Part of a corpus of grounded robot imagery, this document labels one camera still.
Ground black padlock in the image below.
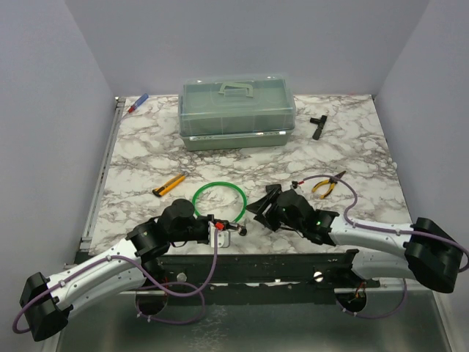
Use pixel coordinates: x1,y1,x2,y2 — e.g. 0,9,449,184
265,184,282,199

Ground yellow black utility knife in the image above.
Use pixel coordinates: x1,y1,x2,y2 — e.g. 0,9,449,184
152,173,186,197

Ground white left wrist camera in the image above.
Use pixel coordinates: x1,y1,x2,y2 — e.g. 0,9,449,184
208,221,231,249

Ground yellow handled needle-nose pliers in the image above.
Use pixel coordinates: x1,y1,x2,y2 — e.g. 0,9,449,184
311,171,347,199

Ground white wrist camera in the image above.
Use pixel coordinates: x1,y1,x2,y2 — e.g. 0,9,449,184
290,181,304,195
208,221,231,249

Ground black T-handle tool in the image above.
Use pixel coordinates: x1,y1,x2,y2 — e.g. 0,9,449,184
309,115,328,141

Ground blue red screwdriver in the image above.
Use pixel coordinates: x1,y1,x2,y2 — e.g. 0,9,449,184
128,93,149,114

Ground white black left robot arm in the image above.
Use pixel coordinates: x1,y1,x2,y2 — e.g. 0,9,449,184
12,199,225,342

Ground translucent green plastic toolbox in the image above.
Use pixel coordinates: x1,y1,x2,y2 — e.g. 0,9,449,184
178,73,296,151

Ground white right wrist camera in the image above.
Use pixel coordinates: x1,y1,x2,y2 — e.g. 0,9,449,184
290,181,304,195

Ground left side aluminium rail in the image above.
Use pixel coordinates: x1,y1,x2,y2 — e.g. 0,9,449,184
81,97,126,243

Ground black metal base rail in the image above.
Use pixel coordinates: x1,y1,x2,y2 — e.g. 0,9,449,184
109,251,426,307

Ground green cable lock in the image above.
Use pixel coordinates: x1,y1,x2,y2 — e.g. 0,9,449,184
191,181,248,236

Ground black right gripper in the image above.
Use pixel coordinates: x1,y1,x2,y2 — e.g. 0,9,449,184
246,186,305,232

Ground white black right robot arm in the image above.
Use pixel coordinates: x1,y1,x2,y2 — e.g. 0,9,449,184
246,189,462,293

